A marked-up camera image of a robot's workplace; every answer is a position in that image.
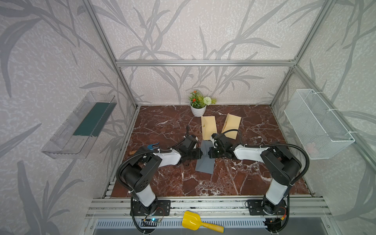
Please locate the grey-blue paper envelope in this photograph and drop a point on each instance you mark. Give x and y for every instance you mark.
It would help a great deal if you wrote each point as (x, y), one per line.
(205, 164)

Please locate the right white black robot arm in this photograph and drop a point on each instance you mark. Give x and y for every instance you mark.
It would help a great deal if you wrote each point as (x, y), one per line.
(286, 163)

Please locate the green circuit board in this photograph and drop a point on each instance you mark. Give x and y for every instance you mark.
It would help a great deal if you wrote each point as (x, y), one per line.
(151, 222)

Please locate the white wire mesh basket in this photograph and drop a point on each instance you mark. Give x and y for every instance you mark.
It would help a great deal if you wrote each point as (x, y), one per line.
(318, 128)

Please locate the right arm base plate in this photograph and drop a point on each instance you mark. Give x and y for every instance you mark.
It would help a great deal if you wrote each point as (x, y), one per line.
(254, 207)

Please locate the cream yellow envelope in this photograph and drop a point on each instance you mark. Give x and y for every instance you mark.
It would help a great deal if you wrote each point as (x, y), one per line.
(231, 122)
(208, 124)

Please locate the yellow plastic scoop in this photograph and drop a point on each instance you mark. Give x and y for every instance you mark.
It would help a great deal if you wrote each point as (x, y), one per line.
(193, 222)

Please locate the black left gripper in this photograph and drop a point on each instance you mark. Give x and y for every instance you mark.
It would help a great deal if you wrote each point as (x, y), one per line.
(198, 154)

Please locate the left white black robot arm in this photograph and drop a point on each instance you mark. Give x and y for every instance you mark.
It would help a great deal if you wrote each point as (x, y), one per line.
(136, 173)

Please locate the clear acrylic wall shelf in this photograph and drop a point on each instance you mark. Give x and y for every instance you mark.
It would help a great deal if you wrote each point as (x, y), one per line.
(77, 135)

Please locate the teal handled tool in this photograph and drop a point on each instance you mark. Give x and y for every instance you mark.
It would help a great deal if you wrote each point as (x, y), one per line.
(153, 146)

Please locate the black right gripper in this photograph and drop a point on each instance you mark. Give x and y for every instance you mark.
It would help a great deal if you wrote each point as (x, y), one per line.
(210, 153)

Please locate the artificial flower plant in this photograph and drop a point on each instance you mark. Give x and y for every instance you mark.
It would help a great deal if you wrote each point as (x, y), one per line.
(199, 101)

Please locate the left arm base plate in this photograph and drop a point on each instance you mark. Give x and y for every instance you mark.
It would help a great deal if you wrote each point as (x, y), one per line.
(157, 207)

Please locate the white ribbed flower pot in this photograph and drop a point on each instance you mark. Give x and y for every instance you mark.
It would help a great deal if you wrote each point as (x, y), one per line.
(198, 112)

